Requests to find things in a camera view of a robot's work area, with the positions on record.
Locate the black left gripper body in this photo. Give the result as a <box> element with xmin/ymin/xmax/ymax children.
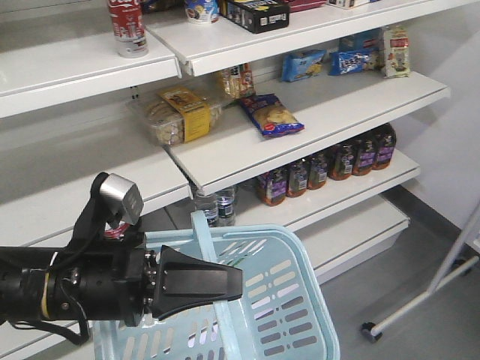
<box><xmin>74</xmin><ymin>232</ymin><xmax>156</xmax><ymax>326</ymax></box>

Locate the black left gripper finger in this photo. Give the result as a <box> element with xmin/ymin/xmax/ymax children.
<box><xmin>151</xmin><ymin>245</ymin><xmax>243</xmax><ymax>320</ymax></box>

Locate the light blue plastic basket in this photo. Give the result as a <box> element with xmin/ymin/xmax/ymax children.
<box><xmin>93</xmin><ymin>213</ymin><xmax>341</xmax><ymax>359</ymax></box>

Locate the red aluminium coke bottle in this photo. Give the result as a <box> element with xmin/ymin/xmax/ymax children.
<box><xmin>106</xmin><ymin>0</ymin><xmax>149</xmax><ymax>59</ymax></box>

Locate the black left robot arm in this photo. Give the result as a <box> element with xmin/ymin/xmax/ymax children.
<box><xmin>1</xmin><ymin>232</ymin><xmax>243</xmax><ymax>327</ymax></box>

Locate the clear water bottle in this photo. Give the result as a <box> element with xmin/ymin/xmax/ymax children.
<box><xmin>193</xmin><ymin>190</ymin><xmax>218</xmax><ymax>227</ymax></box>
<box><xmin>216</xmin><ymin>186</ymin><xmax>236</xmax><ymax>227</ymax></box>

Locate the clear cookie box yellow label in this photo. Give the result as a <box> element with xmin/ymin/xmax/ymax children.
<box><xmin>127</xmin><ymin>86</ymin><xmax>224</xmax><ymax>146</ymax></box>

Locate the blue chip bag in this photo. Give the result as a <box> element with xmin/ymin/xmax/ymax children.
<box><xmin>238</xmin><ymin>94</ymin><xmax>305</xmax><ymax>137</ymax></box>

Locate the white mobile whiteboard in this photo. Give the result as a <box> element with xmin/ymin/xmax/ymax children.
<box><xmin>360</xmin><ymin>204</ymin><xmax>479</xmax><ymax>344</ymax></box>

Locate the white metal shelving unit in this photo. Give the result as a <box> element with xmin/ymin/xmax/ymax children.
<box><xmin>0</xmin><ymin>0</ymin><xmax>451</xmax><ymax>357</ymax></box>

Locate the black boxed snack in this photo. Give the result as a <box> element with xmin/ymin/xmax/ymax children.
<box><xmin>219</xmin><ymin>0</ymin><xmax>290</xmax><ymax>34</ymax></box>

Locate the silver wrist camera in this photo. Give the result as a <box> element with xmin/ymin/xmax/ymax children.
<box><xmin>99</xmin><ymin>173</ymin><xmax>143</xmax><ymax>228</ymax></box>

